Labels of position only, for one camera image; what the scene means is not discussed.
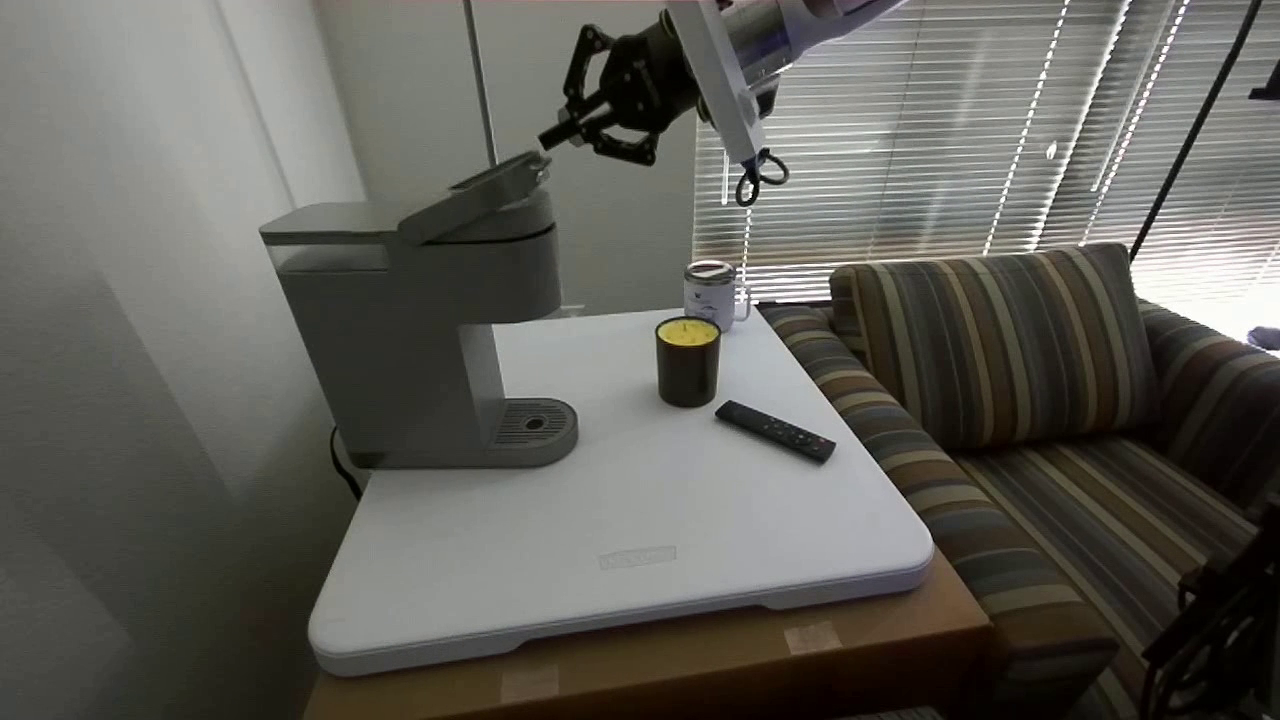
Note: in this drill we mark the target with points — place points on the yellow candle in dark jar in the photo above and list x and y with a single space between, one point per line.
688 365

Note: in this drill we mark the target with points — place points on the grey coffee maker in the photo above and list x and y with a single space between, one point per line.
420 330

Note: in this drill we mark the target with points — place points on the black remote control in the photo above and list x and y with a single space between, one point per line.
775 431

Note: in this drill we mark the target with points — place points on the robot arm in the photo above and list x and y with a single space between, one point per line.
800 20

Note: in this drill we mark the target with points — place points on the black folded stand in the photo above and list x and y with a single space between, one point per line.
1220 620

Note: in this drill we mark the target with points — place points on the white mug with lid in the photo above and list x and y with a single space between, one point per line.
708 295

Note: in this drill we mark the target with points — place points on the striped sofa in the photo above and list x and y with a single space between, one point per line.
1050 520

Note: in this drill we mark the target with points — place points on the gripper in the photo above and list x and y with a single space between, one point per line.
650 80

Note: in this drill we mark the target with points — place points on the coffee maker lid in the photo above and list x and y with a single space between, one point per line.
480 195

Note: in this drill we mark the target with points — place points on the cardboard box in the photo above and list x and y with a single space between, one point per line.
700 665

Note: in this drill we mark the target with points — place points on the striped sofa cushion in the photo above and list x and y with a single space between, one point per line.
1000 340

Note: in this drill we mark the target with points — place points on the window blinds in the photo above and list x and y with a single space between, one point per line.
950 150

